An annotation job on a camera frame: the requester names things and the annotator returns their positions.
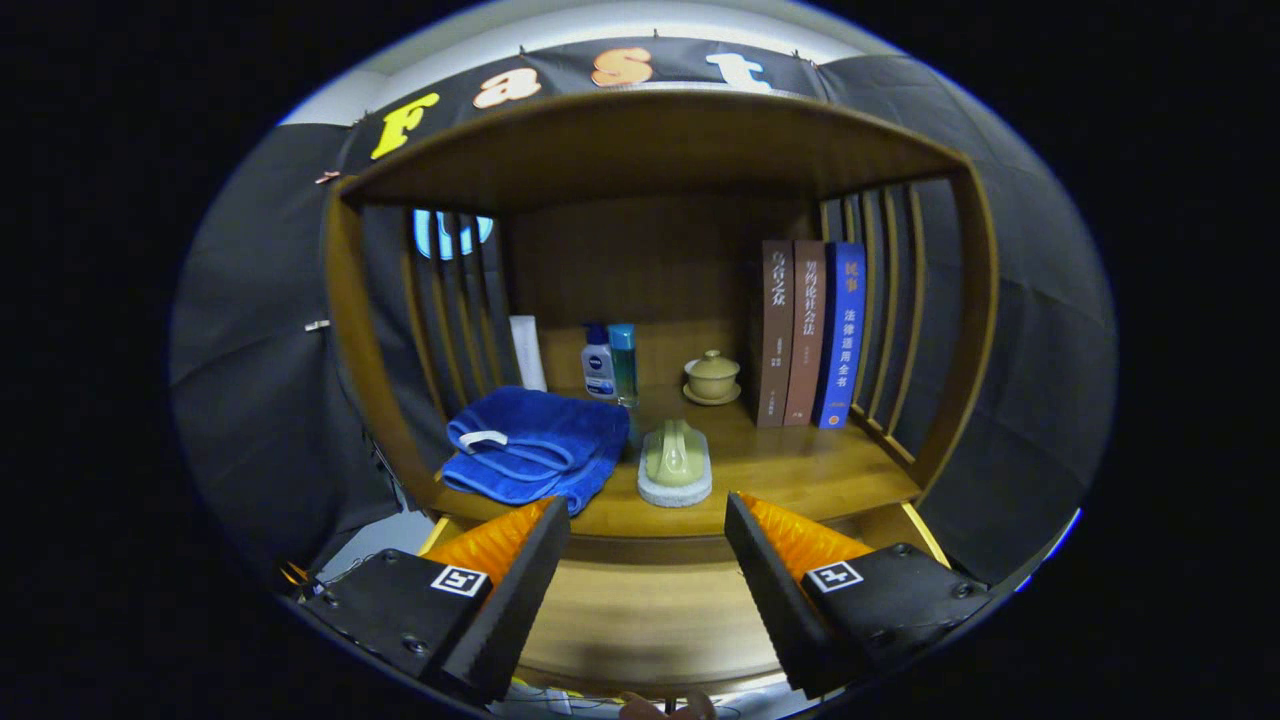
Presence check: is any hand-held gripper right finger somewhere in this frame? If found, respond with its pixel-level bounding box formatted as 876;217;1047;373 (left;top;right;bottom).
724;490;993;701

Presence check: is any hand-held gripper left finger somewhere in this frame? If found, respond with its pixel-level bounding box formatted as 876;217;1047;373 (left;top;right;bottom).
300;495;573;706

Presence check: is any green scrub brush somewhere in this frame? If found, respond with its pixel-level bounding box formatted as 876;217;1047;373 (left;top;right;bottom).
637;419;714;508

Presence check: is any wooden countertop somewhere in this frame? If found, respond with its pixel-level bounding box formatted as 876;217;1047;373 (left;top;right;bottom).
432;385;923;541

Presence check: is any wooden cabinet with slatted shelf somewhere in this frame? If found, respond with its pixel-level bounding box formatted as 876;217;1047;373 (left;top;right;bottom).
322;90;1001;546

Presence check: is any blue towel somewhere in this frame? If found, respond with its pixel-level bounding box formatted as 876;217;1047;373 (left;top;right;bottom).
441;386;631;517

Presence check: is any beige lidded teacup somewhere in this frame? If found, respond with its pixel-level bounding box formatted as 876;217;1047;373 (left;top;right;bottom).
683;350;743;406

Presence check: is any white blue lotion bottle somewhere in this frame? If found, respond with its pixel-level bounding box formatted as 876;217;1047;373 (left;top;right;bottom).
581;322;618;401

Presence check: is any white tube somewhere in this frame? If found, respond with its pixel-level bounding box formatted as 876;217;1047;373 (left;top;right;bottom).
509;315;549;393

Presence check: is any teal bottle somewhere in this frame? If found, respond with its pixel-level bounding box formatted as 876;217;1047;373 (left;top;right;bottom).
608;323;640;408

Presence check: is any dark brown book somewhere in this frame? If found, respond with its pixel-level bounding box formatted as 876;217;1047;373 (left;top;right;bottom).
756;239;796;429

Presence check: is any reddish brown book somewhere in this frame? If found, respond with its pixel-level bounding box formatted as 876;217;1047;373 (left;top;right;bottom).
783;240;827;428

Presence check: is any blue book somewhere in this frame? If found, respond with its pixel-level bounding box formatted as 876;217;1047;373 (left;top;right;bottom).
812;241;868;430

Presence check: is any black backdrop cloth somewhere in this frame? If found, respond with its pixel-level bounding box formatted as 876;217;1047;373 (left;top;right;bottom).
170;35;1118;591

